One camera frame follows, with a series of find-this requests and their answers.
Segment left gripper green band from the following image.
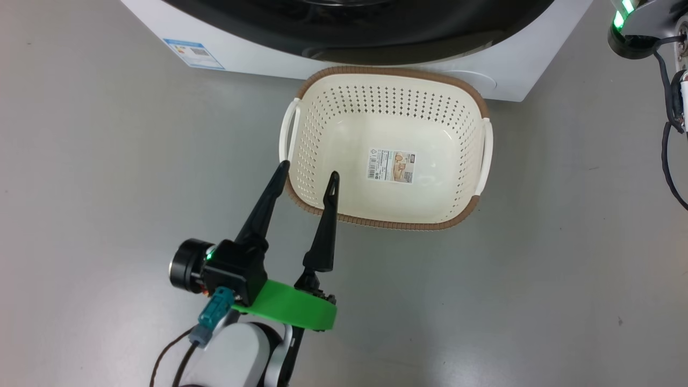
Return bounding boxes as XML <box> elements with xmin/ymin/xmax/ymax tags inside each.
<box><xmin>233</xmin><ymin>160</ymin><xmax>340</xmax><ymax>332</ymax></box>

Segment black-rimmed glass washer door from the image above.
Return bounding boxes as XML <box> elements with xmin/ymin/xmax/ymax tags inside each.
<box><xmin>161</xmin><ymin>0</ymin><xmax>554</xmax><ymax>66</ymax></box>

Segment cream laundry basket brown rim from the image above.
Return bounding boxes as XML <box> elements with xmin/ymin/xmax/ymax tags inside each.
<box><xmin>278</xmin><ymin>66</ymin><xmax>493</xmax><ymax>231</ymax></box>

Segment white front-load washing machine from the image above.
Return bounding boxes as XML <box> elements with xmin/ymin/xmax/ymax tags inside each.
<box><xmin>121</xmin><ymin>0</ymin><xmax>593</xmax><ymax>103</ymax></box>

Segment left camera cable teal connector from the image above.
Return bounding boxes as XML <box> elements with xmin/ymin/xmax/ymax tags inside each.
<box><xmin>149</xmin><ymin>286</ymin><xmax>238</xmax><ymax>387</ymax></box>

